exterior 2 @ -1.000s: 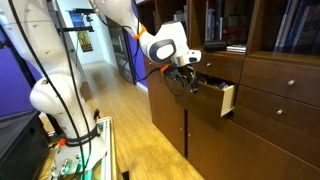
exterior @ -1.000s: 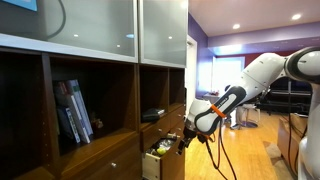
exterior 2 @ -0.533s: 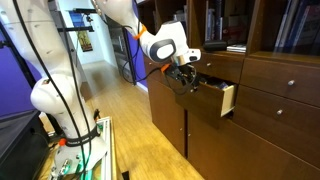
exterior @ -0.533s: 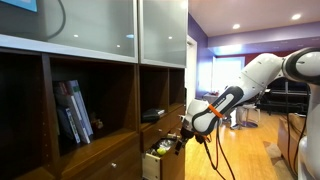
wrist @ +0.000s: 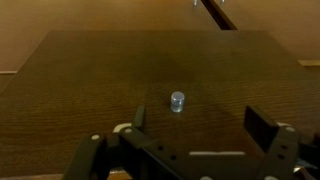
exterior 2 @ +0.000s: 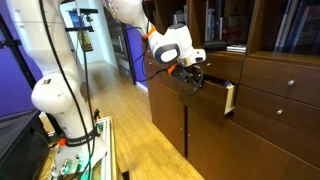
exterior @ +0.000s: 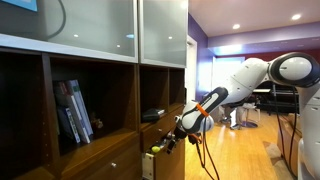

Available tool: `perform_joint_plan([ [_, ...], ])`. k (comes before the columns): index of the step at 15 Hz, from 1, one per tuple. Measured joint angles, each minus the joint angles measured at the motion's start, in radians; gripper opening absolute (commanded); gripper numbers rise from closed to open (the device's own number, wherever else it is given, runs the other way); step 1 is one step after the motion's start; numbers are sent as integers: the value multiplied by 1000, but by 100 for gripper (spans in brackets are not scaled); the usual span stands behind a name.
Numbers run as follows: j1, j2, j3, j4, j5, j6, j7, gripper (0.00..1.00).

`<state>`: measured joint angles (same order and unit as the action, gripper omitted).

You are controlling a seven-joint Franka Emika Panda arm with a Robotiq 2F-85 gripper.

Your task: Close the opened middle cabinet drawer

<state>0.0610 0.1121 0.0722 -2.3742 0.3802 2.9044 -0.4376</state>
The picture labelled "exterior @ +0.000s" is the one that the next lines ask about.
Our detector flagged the row of books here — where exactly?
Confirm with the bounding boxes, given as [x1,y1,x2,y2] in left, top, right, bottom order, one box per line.
[52,80,91,145]

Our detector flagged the black piano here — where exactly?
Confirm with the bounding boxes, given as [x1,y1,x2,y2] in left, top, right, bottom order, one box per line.
[252,81,302,115]

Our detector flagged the black box device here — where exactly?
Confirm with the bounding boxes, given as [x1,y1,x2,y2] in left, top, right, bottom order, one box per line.
[141,107,166,124]

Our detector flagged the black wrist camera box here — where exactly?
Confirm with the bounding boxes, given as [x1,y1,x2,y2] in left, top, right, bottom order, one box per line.
[187,132,202,146]

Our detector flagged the orange strap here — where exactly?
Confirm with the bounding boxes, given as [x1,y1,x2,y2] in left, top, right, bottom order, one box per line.
[195,102,211,118]

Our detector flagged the white door frame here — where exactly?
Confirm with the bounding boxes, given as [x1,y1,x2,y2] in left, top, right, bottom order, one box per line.
[186,34,199,103]

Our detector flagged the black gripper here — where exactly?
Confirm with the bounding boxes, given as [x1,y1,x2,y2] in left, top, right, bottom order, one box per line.
[162,125,189,155]

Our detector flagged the closed brown drawer front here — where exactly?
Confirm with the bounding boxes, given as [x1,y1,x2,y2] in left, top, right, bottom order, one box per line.
[139,108,186,153]

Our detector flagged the small brown figurine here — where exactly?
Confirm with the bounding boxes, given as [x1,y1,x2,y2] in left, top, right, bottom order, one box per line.
[88,112,105,131]

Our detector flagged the dark curved cable behind glass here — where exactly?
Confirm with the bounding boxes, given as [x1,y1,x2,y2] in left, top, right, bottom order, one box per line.
[45,0,67,40]

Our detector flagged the blue paper sheet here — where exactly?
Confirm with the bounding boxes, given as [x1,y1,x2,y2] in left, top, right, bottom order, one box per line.
[9,0,39,13]

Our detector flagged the brown wooden drawer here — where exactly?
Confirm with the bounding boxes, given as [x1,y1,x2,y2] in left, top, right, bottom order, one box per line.
[141,139,186,180]

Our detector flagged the narrow frosted glass door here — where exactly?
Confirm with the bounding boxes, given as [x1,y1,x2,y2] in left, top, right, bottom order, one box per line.
[138,0,189,69]

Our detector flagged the white stool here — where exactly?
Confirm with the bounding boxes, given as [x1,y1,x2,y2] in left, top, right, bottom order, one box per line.
[237,101,263,130]

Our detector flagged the bright window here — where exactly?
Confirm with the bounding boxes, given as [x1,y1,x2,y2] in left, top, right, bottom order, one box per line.
[211,56,246,92]

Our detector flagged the wide frosted glass door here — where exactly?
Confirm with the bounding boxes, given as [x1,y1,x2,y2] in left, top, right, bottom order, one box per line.
[0,0,139,64]

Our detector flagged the low wooden furniture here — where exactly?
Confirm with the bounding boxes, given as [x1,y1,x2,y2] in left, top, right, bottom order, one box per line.
[277,113,303,178]

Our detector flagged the closed brown drawer with knob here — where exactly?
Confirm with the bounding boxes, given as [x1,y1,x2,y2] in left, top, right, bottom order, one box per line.
[61,136,143,180]

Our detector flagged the thick black cable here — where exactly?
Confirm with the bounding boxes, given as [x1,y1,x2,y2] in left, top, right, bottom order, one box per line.
[271,83,298,178]
[287,85,300,168]

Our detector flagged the thin black cable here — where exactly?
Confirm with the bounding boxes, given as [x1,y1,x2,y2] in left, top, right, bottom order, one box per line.
[201,131,221,180]
[194,142,216,180]

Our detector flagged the blue book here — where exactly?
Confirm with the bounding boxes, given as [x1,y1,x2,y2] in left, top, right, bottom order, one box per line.
[56,105,82,145]

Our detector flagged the brown wooden cabinet unit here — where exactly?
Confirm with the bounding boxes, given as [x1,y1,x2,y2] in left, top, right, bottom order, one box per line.
[0,0,190,180]

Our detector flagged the white book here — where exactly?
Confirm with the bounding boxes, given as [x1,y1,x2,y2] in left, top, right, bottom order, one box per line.
[65,79,95,145]

